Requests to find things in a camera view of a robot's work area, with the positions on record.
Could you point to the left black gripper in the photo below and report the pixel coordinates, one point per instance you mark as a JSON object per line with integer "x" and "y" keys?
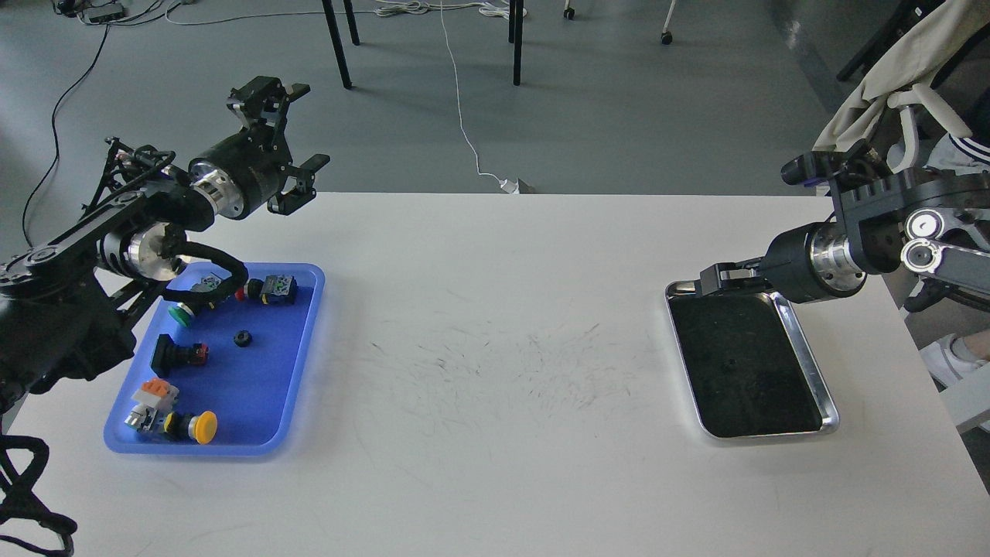
{"x": 254, "y": 167}

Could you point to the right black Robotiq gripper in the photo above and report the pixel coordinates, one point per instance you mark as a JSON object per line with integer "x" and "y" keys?
{"x": 806, "y": 264}

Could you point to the small black gear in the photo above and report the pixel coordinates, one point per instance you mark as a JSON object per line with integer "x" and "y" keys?
{"x": 242, "y": 338}

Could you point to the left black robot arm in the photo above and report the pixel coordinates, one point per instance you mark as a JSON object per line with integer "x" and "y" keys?
{"x": 70, "y": 305}

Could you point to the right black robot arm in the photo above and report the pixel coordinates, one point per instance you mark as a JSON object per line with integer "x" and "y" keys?
{"x": 931, "y": 222}

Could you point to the silver metal tray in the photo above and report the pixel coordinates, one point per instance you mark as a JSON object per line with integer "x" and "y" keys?
{"x": 749, "y": 367}

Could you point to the black table leg left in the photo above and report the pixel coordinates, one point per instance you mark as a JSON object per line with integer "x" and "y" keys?
{"x": 336, "y": 36}

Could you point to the black table leg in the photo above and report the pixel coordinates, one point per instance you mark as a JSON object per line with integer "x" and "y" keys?
{"x": 515, "y": 37}
{"x": 336, "y": 36}

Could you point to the white power adapter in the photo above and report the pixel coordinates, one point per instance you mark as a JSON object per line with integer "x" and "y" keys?
{"x": 517, "y": 186}

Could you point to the blue plastic tray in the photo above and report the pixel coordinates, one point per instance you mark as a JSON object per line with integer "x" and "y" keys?
{"x": 252, "y": 390}

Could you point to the orange grey contact block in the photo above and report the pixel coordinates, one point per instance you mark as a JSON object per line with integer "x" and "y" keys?
{"x": 157, "y": 394}

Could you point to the black table leg right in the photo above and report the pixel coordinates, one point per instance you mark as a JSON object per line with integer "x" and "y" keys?
{"x": 515, "y": 37}

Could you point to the beige jacket on chair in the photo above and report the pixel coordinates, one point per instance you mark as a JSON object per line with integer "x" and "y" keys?
{"x": 914, "y": 59}

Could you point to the red push button switch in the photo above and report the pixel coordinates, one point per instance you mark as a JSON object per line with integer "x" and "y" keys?
{"x": 273, "y": 290}

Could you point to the green push button switch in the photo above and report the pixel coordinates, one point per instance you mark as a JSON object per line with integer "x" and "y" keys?
{"x": 185, "y": 313}

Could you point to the yellow push button switch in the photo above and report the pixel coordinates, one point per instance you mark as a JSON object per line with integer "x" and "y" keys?
{"x": 174, "y": 426}

